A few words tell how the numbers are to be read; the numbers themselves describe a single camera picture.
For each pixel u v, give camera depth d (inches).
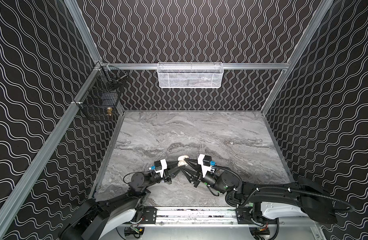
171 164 25.8
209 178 23.1
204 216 30.1
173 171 25.0
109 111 32.7
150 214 29.4
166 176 24.7
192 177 23.0
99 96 36.4
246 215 29.4
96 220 16.7
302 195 17.5
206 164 21.4
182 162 25.2
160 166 22.7
